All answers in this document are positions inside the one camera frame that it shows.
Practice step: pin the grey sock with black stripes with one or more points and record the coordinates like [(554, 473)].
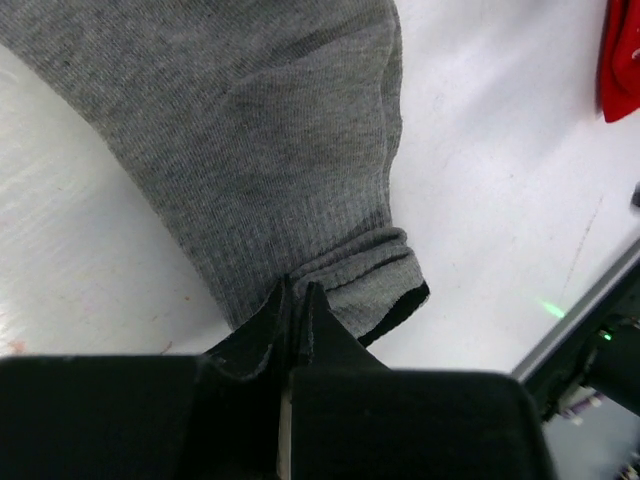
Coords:
[(262, 133)]

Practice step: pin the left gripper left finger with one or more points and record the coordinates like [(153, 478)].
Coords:
[(207, 416)]

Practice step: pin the aluminium frame rail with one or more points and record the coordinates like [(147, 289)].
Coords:
[(575, 320)]

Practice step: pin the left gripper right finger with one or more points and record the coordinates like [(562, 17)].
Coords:
[(351, 417)]

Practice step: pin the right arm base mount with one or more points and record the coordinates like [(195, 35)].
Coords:
[(575, 367)]

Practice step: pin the red sock with white print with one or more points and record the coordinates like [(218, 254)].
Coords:
[(618, 73)]

